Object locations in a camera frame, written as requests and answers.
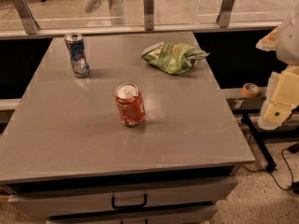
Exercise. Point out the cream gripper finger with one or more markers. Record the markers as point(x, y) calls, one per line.
point(282, 97)
point(268, 42)

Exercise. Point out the green jalapeno chip bag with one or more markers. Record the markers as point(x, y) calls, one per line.
point(173, 58)

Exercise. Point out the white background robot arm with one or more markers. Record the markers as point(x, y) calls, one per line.
point(115, 9)

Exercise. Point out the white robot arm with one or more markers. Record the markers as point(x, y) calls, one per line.
point(287, 49)

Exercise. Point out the red coke can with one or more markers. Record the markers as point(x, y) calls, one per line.
point(130, 103)

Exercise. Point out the blue crushed soda can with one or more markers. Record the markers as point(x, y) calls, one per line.
point(75, 46)

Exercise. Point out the orange tape roll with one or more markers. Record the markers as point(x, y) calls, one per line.
point(250, 90)

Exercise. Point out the black table leg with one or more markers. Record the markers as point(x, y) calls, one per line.
point(271, 165)

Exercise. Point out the lower grey drawer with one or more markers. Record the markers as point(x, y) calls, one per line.
point(180, 215)

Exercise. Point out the grey drawer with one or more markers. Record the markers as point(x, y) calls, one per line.
point(180, 215)
point(73, 202)

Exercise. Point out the upper grey drawer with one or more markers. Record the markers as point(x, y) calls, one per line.
point(73, 202)

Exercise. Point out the right metal bracket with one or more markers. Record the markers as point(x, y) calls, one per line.
point(224, 16)

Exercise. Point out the middle metal bracket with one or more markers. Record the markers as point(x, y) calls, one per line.
point(148, 14)

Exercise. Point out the black drawer handle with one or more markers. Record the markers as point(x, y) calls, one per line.
point(129, 201)

